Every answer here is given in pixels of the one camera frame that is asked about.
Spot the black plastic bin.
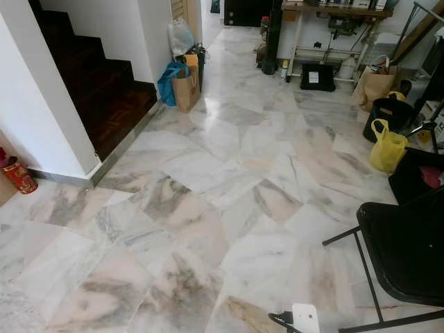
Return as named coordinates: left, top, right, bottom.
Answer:
left=363, top=97, right=417, bottom=143

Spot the leaning wooden plank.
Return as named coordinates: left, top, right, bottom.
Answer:
left=392, top=0, right=444, bottom=63

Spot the large brown paper bag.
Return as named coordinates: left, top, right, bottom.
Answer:
left=352, top=64, right=398, bottom=112

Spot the black box white label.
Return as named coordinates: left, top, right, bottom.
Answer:
left=300, top=63, right=337, bottom=92

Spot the black upright cylinder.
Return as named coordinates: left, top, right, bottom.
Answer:
left=260, top=0, right=283, bottom=76

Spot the blue shopping bag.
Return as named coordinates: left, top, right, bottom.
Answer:
left=157, top=61, right=189, bottom=107

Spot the red printed tin can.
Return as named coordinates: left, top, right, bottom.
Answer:
left=3, top=157, right=39, bottom=195

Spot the black tall bag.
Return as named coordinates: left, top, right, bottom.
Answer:
left=191, top=44, right=209, bottom=91

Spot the white plastic bag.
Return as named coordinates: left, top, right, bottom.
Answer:
left=168, top=19, right=195, bottom=58

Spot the dark wooden staircase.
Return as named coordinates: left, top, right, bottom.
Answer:
left=28, top=0, right=159, bottom=162

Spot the black folding chair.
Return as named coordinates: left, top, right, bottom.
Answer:
left=322, top=186, right=444, bottom=333

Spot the yellow plastic bag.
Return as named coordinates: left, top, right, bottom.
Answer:
left=368, top=118, right=409, bottom=173

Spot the white frame workbench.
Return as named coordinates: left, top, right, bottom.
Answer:
left=277, top=0, right=400, bottom=87

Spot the white plastic jug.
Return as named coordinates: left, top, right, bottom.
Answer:
left=338, top=57, right=358, bottom=83

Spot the small brown paper bag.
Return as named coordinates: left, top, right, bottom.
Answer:
left=172, top=65, right=202, bottom=113

